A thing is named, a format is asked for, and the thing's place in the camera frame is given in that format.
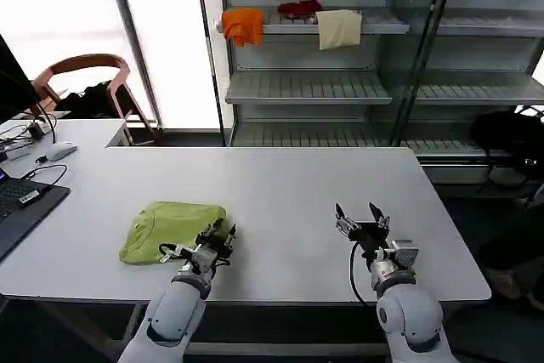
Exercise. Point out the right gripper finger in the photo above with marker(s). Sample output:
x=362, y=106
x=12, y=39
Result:
x=343, y=218
x=379, y=215

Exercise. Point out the empty grey shelf rack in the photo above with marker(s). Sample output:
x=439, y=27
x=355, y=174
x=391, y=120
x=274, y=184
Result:
x=476, y=61

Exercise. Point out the grey window frame post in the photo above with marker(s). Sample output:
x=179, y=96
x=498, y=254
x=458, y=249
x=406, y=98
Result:
x=136, y=48

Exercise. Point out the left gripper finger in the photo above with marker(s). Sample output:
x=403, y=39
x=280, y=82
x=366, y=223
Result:
x=231, y=235
x=212, y=228

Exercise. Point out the grey shelf rack with cloths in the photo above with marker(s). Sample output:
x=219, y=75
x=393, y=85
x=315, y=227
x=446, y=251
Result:
x=314, y=52

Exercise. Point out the white computer mouse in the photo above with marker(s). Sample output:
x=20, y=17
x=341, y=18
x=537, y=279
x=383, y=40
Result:
x=61, y=150

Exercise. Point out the black monitor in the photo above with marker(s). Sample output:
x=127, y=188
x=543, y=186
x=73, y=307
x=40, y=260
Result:
x=13, y=86

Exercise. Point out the person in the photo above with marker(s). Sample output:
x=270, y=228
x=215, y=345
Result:
x=514, y=244

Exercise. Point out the black laptop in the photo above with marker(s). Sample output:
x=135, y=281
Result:
x=21, y=208

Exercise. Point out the black backpack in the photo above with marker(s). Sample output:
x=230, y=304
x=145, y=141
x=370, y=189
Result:
x=501, y=133

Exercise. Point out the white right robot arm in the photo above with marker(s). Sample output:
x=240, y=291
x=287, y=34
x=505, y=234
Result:
x=408, y=316

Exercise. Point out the green t-shirt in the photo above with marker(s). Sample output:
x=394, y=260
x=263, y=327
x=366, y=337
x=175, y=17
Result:
x=170, y=231

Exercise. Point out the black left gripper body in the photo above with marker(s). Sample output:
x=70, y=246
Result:
x=216, y=246

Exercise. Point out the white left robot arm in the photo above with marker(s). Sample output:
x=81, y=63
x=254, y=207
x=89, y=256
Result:
x=174, y=316

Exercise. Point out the black power adapter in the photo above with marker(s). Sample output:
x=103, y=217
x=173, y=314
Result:
x=37, y=129

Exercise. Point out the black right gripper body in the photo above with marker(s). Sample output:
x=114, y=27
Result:
x=369, y=234

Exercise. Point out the white flat device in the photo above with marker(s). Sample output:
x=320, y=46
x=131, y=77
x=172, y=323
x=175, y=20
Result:
x=13, y=148

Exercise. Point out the brown wooden chair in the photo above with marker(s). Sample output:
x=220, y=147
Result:
x=117, y=86

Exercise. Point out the black clothes pile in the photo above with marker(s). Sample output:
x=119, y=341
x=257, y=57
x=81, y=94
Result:
x=89, y=101

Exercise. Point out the grey usb dongle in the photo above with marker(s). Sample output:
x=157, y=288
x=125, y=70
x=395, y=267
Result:
x=30, y=197

